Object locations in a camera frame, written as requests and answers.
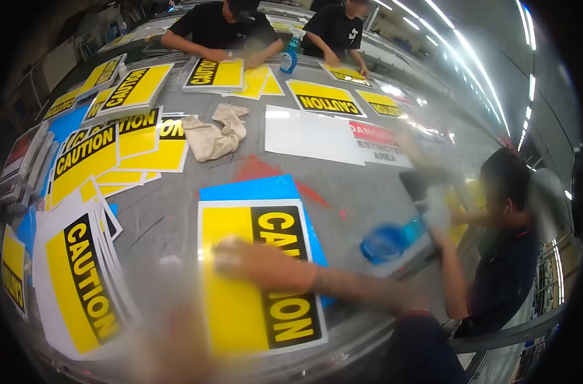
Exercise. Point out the white sign with red label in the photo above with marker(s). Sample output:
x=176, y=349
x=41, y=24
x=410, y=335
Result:
x=310, y=134

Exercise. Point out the plain yellow sheets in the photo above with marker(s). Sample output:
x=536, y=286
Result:
x=260, y=81

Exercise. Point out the person's left hand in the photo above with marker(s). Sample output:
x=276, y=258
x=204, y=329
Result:
x=176, y=343

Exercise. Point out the pile of caution signs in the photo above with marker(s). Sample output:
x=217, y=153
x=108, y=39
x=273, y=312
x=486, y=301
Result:
x=94, y=153

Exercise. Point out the person's body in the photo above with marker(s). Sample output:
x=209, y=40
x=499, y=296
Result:
x=423, y=348

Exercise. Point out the stack of white-edged caution signs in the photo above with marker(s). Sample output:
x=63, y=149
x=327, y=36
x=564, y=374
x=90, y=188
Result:
x=80, y=283

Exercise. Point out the stack of grey sign boards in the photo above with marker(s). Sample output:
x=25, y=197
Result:
x=25, y=161

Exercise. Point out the grey metal rail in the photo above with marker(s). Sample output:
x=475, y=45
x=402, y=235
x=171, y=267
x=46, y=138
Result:
x=507, y=333

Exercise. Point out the large yellow caution sign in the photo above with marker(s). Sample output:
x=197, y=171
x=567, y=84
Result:
x=238, y=317

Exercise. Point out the table with signs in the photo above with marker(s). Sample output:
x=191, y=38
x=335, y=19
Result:
x=138, y=33

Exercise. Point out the person's right hand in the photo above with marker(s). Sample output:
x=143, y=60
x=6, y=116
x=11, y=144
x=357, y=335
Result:
x=246, y=264

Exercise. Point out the blue spray bottle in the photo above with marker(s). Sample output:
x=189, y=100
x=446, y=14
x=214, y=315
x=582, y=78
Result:
x=387, y=242
x=289, y=58

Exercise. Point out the person's right fingers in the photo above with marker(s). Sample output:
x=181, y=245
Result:
x=224, y=257

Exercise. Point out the beige cloth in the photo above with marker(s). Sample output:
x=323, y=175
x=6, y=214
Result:
x=213, y=137

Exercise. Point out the blue plastic sheet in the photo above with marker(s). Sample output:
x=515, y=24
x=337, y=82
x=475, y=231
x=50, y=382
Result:
x=253, y=188
x=66, y=124

